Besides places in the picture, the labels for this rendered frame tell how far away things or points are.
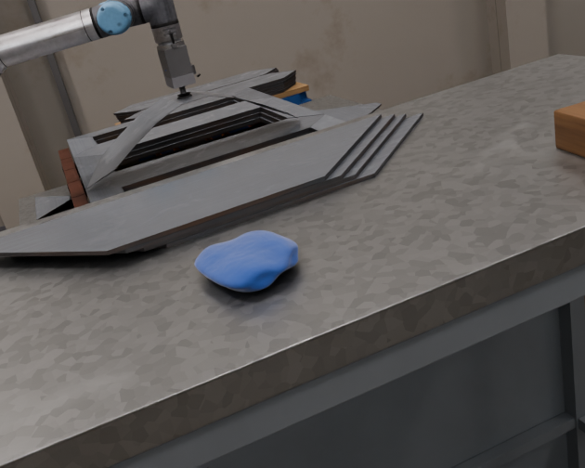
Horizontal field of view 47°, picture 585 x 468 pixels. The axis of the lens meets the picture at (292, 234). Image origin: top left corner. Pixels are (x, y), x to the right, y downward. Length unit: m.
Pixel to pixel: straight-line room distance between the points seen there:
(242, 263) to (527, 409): 1.16
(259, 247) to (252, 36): 3.95
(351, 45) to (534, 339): 3.45
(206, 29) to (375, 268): 3.96
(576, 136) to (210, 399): 0.54
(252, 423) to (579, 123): 0.52
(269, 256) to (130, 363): 0.17
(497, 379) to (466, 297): 0.98
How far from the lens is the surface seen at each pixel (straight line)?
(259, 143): 1.92
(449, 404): 1.56
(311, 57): 4.72
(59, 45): 1.78
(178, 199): 0.92
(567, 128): 0.88
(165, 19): 1.86
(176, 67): 1.87
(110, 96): 4.55
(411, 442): 1.56
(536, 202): 0.76
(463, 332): 0.66
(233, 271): 0.66
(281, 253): 0.67
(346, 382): 0.62
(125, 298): 0.74
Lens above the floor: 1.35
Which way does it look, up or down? 23 degrees down
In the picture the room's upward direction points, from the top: 13 degrees counter-clockwise
